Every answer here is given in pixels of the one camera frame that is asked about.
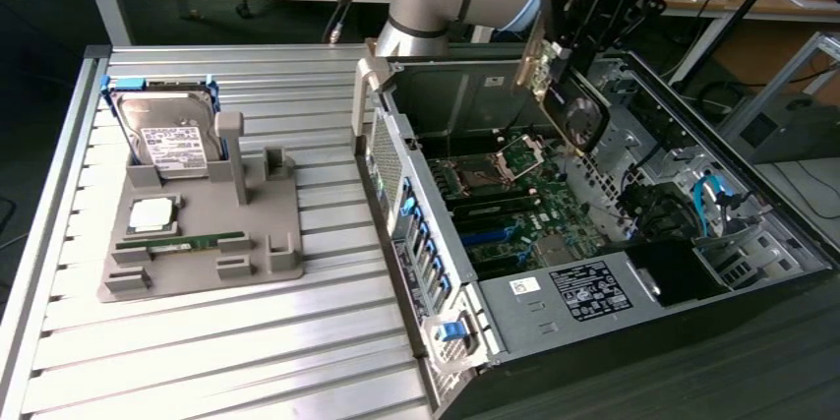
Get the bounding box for green graphics card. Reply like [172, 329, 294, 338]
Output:
[514, 21, 613, 154]

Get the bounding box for black tripod pole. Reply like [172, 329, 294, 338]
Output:
[666, 0, 800, 86]

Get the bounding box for metal socket cover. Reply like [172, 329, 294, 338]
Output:
[494, 133, 546, 178]

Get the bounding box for CPU socket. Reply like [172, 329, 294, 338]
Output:
[444, 153, 508, 196]

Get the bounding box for green Dell motherboard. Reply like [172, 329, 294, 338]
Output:
[425, 129, 630, 269]

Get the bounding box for blue expansion slot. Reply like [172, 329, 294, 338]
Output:
[458, 226, 521, 245]

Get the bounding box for silver chipset heatsink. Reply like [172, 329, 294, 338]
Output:
[536, 235, 573, 265]

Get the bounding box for grey power supply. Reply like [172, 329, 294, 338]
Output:
[474, 250, 657, 358]

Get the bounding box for silver hard disk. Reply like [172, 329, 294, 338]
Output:
[114, 90, 217, 180]

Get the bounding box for blue disk carrier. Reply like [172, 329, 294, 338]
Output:
[97, 74, 222, 165]

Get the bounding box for open black PC case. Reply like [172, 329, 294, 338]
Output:
[353, 43, 838, 420]

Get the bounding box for green RAM stick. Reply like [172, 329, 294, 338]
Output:
[116, 231, 248, 252]

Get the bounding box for silver CPU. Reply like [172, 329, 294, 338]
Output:
[125, 196, 184, 237]

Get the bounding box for grey parts rack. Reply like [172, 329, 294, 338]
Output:
[97, 111, 306, 303]

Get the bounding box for aluminium profile frame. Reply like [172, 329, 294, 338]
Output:
[717, 30, 840, 165]

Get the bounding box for black power cable bundle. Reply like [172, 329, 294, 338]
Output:
[613, 181, 697, 244]

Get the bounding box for blue data wire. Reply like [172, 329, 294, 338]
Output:
[690, 171, 734, 240]

